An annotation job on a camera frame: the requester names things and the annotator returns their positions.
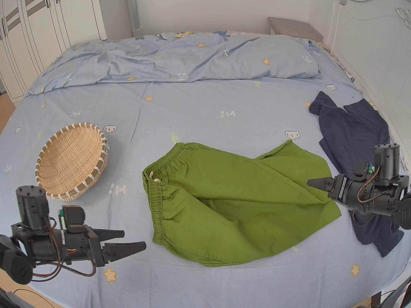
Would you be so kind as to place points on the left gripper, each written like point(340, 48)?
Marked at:
point(64, 245)

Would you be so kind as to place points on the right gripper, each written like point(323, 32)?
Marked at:
point(369, 197)

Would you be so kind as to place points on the green shorts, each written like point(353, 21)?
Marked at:
point(240, 204)

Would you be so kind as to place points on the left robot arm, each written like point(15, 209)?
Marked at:
point(32, 207)

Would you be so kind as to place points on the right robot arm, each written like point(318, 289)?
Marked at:
point(387, 160)

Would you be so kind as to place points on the dark blue garment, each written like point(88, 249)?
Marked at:
point(350, 130)

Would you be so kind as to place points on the round woven basket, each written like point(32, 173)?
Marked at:
point(67, 159)

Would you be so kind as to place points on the bed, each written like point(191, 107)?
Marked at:
point(224, 114)

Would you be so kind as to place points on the grey bedside table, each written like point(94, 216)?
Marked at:
point(295, 27)

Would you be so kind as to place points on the pale blue quilt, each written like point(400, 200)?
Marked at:
point(192, 59)

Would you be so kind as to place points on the white wardrobe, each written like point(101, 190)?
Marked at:
point(32, 27)

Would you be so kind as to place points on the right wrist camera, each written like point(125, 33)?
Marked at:
point(361, 170)

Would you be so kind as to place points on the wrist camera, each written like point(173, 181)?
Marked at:
point(74, 215)
point(361, 170)

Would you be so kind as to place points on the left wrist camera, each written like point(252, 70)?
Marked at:
point(74, 215)

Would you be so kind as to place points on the grey wall pipe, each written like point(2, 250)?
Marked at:
point(133, 5)

